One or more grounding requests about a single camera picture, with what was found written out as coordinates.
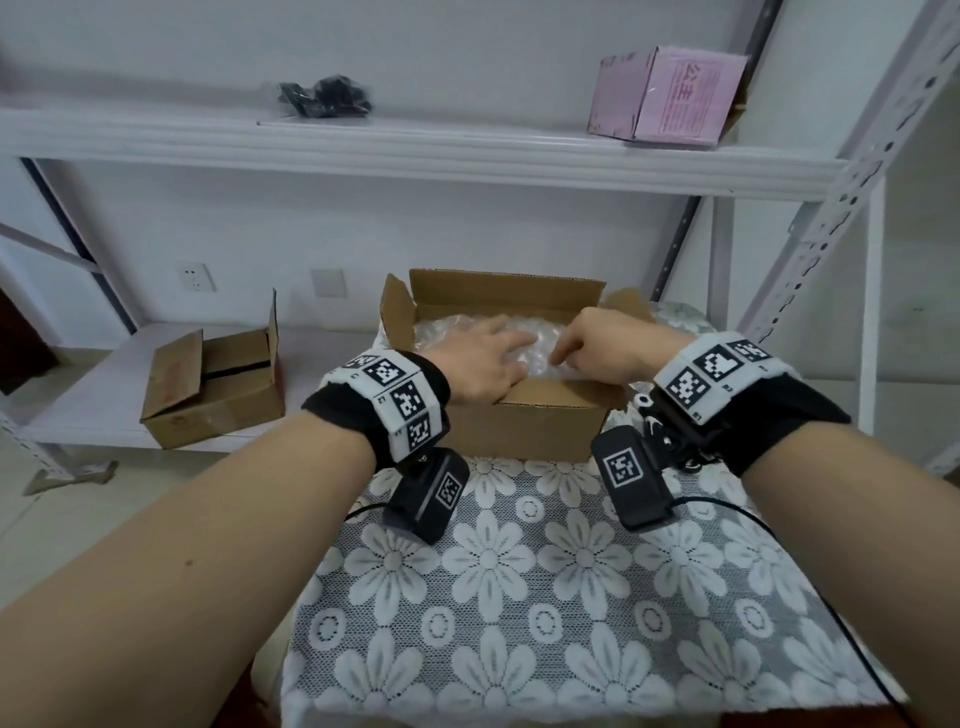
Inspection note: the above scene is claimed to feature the person's right forearm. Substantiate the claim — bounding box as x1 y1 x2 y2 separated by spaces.
738 423 960 728

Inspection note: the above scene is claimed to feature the person's left hand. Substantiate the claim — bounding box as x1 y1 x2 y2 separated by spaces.
431 314 538 406

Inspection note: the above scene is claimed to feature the person's right hand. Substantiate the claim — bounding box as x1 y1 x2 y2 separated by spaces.
551 307 695 388

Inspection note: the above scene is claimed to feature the small worn cardboard carton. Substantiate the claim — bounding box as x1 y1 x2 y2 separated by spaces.
140 290 286 451

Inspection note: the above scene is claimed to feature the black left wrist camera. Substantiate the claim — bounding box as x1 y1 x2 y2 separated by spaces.
383 447 472 547

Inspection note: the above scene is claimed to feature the black right wrist strap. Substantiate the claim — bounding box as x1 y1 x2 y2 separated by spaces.
637 331 853 479

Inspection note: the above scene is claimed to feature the pink paper box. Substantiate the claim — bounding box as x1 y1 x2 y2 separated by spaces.
587 46 750 148

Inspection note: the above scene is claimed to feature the black cable bundle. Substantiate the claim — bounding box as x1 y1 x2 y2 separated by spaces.
275 74 374 120

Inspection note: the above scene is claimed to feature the black wrist strap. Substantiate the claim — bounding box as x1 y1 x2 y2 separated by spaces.
302 348 453 474
637 331 853 479

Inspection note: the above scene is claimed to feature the large bubble wrap sheet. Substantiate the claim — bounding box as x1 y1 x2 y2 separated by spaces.
412 314 594 380

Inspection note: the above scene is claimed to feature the white floral lace tablecloth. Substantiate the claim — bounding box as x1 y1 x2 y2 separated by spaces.
277 299 913 728

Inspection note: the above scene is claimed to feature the dark wooden door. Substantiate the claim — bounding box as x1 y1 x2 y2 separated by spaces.
0 288 58 395

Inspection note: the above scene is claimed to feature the white metal shelving rack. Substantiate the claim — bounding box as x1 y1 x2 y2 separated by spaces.
858 179 960 478
0 0 960 481

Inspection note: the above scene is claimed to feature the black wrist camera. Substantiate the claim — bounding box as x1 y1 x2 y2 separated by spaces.
590 425 676 534
383 447 472 547

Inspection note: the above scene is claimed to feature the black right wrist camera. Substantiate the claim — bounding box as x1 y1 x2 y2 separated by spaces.
590 425 676 534

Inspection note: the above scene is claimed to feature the brown cardboard box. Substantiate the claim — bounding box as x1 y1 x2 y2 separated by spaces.
378 268 658 464

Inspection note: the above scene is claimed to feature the person's left forearm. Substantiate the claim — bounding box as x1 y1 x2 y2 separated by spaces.
0 412 376 728

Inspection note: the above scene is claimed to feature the black right camera cable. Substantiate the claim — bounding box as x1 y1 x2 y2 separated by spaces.
667 494 920 728

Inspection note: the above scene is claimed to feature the black left wrist strap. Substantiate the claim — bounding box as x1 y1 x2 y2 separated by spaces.
302 348 453 474

